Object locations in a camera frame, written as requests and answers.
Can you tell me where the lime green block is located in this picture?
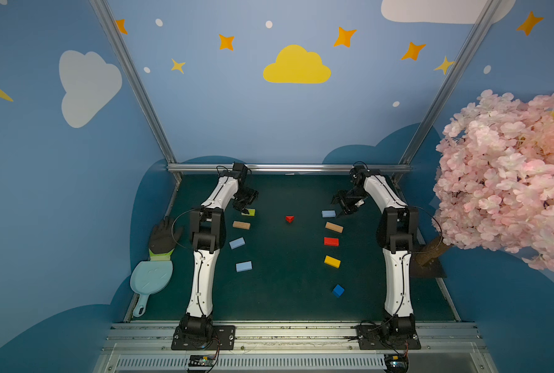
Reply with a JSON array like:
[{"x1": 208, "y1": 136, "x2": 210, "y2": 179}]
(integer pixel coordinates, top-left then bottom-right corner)
[{"x1": 241, "y1": 208, "x2": 256, "y2": 217}]

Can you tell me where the light blue block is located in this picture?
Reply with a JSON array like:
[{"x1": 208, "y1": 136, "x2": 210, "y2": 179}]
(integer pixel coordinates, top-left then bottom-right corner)
[
  {"x1": 321, "y1": 210, "x2": 337, "y2": 219},
  {"x1": 230, "y1": 237, "x2": 246, "y2": 250},
  {"x1": 236, "y1": 261, "x2": 253, "y2": 273}
]

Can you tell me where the natural wood block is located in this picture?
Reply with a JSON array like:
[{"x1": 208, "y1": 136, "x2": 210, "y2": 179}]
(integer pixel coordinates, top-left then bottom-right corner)
[
  {"x1": 233, "y1": 221, "x2": 251, "y2": 230},
  {"x1": 325, "y1": 222, "x2": 344, "y2": 233}
]

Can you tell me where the red rectangular block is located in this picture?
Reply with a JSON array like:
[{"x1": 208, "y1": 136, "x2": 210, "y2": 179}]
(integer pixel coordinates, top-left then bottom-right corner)
[{"x1": 324, "y1": 237, "x2": 339, "y2": 247}]

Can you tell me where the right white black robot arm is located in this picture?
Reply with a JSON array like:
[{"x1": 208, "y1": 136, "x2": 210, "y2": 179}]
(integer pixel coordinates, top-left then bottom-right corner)
[{"x1": 331, "y1": 162, "x2": 419, "y2": 340}]

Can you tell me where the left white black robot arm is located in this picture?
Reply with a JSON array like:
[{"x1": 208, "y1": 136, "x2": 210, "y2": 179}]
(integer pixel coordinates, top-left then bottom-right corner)
[{"x1": 179, "y1": 163, "x2": 258, "y2": 343}]

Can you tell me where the yellow rectangular block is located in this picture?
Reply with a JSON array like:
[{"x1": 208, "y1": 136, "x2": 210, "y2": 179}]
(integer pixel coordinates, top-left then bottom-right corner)
[{"x1": 324, "y1": 256, "x2": 342, "y2": 268}]

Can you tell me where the black green work glove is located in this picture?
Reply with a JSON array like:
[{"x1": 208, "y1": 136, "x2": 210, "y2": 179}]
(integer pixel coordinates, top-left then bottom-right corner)
[{"x1": 148, "y1": 216, "x2": 184, "y2": 261}]

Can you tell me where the dark blue small block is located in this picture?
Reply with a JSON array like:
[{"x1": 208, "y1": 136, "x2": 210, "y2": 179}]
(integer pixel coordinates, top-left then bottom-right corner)
[{"x1": 332, "y1": 284, "x2": 345, "y2": 298}]

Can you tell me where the light blue plastic dustpan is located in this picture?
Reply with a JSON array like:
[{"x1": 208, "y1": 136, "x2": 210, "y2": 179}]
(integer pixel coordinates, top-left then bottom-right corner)
[{"x1": 130, "y1": 260, "x2": 174, "y2": 317}]

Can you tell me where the pink artificial blossom tree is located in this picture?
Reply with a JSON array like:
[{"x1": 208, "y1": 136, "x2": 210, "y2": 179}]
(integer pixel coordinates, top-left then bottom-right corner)
[{"x1": 426, "y1": 90, "x2": 554, "y2": 272}]

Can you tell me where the right small circuit board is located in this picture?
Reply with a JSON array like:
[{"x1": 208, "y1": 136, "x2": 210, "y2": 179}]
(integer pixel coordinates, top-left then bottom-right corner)
[{"x1": 384, "y1": 354, "x2": 409, "y2": 373}]

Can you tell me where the small circuit board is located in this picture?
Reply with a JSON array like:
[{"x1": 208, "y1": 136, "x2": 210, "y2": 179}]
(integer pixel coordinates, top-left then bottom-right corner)
[
  {"x1": 384, "y1": 354, "x2": 409, "y2": 373},
  {"x1": 188, "y1": 355, "x2": 216, "y2": 369}
]

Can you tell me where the left small circuit board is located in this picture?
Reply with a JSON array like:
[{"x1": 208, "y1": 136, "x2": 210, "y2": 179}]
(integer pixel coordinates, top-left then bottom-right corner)
[{"x1": 188, "y1": 355, "x2": 216, "y2": 369}]

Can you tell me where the aluminium frame back crossbar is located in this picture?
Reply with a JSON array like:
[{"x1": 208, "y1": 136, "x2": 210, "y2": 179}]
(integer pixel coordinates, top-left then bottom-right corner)
[{"x1": 167, "y1": 162, "x2": 412, "y2": 174}]

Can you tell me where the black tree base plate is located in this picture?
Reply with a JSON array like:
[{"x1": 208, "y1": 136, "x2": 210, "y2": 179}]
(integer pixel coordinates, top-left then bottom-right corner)
[{"x1": 410, "y1": 244, "x2": 447, "y2": 278}]

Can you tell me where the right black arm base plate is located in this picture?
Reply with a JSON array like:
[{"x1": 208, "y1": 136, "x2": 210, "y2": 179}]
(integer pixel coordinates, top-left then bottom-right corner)
[{"x1": 355, "y1": 323, "x2": 421, "y2": 351}]

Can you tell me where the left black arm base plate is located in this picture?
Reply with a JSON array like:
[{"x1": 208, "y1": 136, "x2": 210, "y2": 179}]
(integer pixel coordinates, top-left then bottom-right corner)
[{"x1": 170, "y1": 326, "x2": 236, "y2": 351}]

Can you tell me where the aluminium frame rail front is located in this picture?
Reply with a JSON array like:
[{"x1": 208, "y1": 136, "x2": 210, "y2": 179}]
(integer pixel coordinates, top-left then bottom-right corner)
[{"x1": 94, "y1": 321, "x2": 497, "y2": 372}]

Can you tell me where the left aluminium frame post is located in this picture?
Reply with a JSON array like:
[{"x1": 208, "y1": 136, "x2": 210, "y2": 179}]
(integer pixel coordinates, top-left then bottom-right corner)
[{"x1": 89, "y1": 0, "x2": 183, "y2": 183}]

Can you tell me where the aluminium frame post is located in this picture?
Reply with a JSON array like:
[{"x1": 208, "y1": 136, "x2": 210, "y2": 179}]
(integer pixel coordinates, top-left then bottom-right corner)
[
  {"x1": 89, "y1": 0, "x2": 183, "y2": 183},
  {"x1": 392, "y1": 0, "x2": 502, "y2": 185}
]

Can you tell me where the right aluminium frame post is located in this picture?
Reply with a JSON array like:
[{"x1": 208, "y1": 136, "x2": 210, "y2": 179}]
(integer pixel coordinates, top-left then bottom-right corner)
[{"x1": 392, "y1": 0, "x2": 502, "y2": 185}]

